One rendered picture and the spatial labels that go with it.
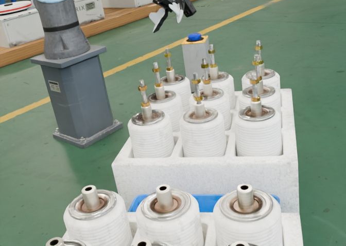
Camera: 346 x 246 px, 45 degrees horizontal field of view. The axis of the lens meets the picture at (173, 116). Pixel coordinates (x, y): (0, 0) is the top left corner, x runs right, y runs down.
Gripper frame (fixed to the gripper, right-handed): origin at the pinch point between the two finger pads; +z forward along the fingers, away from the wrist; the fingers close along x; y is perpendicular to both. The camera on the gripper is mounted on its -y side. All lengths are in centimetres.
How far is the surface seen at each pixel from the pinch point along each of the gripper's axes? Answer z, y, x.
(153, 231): 68, 32, 69
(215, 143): 48, 11, 54
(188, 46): 15.4, 5.6, 25.3
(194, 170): 54, 13, 52
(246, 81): 27, 0, 46
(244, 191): 60, 25, 78
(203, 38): 11.6, 2.4, 27.1
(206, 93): 35, 10, 45
